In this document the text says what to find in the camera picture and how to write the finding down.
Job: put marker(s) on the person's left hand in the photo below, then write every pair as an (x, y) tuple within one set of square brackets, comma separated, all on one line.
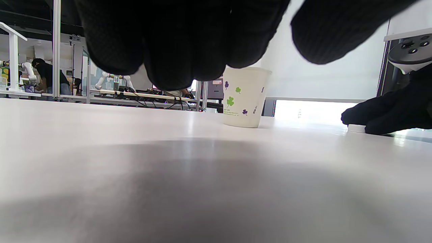
[(175, 37)]

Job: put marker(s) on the person's right hand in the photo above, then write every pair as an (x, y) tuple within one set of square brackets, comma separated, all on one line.
[(401, 108)]

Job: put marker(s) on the short aluminium post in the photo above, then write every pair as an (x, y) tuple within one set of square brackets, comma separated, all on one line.
[(205, 96)]

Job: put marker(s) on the aluminium frame post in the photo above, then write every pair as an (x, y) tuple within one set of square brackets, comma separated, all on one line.
[(56, 50)]

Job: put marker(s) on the long workbench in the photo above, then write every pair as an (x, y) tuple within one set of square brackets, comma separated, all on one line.
[(111, 100)]

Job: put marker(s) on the black window frame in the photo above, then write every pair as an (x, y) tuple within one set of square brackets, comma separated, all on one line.
[(383, 71)]

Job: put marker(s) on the grey white wrist controller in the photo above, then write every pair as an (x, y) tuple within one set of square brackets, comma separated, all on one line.
[(410, 54)]

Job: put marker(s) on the small white flat object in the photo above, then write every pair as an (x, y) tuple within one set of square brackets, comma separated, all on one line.
[(356, 128)]

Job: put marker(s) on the white desk stand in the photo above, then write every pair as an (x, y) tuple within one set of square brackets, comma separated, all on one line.
[(13, 57)]

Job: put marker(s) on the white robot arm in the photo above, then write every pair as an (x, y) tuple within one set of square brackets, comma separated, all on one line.
[(29, 71), (103, 79)]

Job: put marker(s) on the white roller blind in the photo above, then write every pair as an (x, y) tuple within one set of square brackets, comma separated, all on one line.
[(324, 81)]

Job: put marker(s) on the grey box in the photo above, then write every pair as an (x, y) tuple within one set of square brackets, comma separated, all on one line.
[(216, 89)]

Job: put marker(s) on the clover print paper cup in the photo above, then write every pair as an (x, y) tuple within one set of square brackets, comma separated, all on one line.
[(244, 101)]

